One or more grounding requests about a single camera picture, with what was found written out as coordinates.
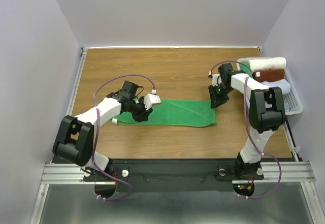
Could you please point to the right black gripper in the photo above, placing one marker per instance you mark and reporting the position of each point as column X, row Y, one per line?
column 215, row 100

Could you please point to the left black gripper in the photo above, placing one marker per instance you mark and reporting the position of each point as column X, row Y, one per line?
column 143, row 115

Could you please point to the green towel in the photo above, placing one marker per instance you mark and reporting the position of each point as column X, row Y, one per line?
column 174, row 113
column 245, row 66

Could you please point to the light blue towel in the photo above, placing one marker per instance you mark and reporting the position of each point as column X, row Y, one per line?
column 283, row 84

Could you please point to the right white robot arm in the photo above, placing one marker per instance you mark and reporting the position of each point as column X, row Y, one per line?
column 264, row 112

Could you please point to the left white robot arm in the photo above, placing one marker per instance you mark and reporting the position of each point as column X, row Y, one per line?
column 74, row 141

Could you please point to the rolled green towel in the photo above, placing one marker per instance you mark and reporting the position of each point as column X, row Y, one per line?
column 245, row 66

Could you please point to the rolled brown towel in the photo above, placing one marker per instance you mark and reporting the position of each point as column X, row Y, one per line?
column 269, row 75

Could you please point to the rolled white towel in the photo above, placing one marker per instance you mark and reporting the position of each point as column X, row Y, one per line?
column 267, row 63

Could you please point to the white plastic basket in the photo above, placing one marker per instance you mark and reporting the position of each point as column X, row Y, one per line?
column 292, row 101

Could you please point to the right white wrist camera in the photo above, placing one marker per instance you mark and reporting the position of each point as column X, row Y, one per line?
column 214, row 77

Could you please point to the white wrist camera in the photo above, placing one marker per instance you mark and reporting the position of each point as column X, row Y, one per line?
column 151, row 100
column 214, row 77

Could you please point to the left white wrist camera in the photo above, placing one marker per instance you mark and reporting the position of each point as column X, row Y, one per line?
column 151, row 100

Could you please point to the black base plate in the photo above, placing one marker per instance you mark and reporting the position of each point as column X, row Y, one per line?
column 172, row 175

